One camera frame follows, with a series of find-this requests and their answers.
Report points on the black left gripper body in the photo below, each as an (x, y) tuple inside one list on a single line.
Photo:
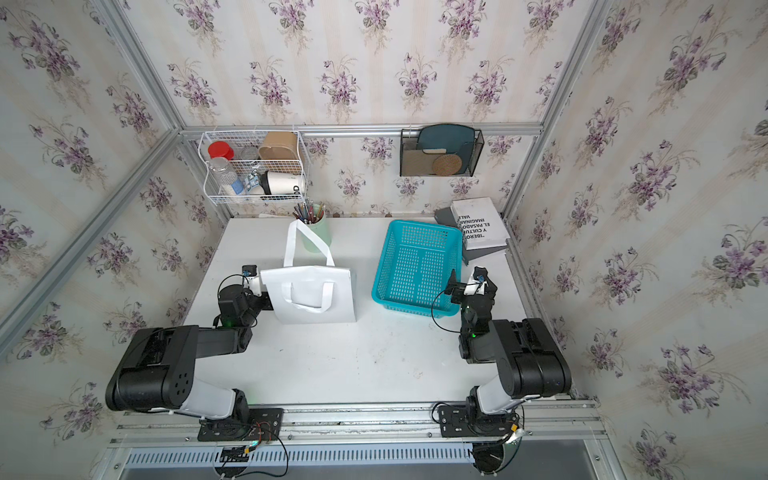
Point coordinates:
[(257, 306)]

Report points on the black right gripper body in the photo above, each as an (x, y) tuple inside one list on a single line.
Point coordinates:
[(458, 297)]

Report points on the white insulated delivery bag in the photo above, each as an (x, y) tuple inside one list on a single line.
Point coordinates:
[(311, 294)]

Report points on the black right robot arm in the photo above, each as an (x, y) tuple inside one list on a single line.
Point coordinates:
[(528, 360)]

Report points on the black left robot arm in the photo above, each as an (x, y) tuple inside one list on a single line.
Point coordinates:
[(157, 371)]

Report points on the teal plastic basket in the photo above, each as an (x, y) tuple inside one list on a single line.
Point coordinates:
[(416, 263)]

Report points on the white book black text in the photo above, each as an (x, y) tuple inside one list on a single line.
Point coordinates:
[(481, 225)]

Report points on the green pencil cup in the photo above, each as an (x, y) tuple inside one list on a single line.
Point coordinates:
[(313, 216)]

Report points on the white cylinder canister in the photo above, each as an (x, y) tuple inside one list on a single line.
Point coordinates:
[(283, 184)]

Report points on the clear plastic bottle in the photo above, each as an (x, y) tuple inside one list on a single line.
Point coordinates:
[(227, 177)]

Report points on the round cork coaster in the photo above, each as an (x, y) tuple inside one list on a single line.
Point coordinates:
[(447, 165)]

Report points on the red lidded jar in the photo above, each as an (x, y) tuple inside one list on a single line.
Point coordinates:
[(220, 149)]

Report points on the teal plate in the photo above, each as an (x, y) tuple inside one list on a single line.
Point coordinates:
[(452, 138)]

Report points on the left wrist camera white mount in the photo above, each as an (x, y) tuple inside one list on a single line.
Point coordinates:
[(252, 279)]

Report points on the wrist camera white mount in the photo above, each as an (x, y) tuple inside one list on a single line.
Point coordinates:
[(252, 279), (476, 285)]

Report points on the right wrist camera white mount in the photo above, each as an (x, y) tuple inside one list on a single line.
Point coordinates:
[(476, 285)]

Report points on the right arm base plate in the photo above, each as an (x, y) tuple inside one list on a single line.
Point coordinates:
[(460, 420)]

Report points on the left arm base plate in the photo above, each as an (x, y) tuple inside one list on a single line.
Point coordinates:
[(262, 424)]

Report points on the white wire wall basket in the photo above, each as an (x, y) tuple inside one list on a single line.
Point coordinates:
[(250, 167)]

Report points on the black mesh wall holder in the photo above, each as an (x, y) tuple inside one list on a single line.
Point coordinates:
[(418, 163)]

